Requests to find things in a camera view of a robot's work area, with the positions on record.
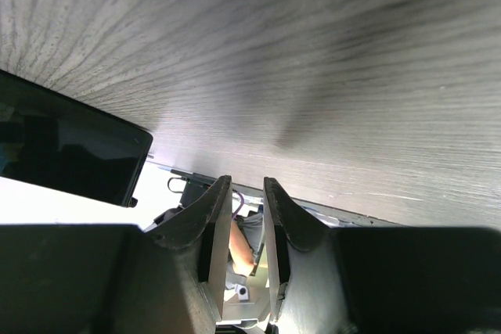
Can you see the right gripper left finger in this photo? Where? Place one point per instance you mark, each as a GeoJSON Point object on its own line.
{"type": "Point", "coordinates": [116, 278]}

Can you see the black utensil tray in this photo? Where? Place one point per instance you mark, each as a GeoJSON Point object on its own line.
{"type": "Point", "coordinates": [53, 141]}

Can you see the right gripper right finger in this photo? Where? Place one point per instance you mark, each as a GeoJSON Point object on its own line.
{"type": "Point", "coordinates": [393, 279]}

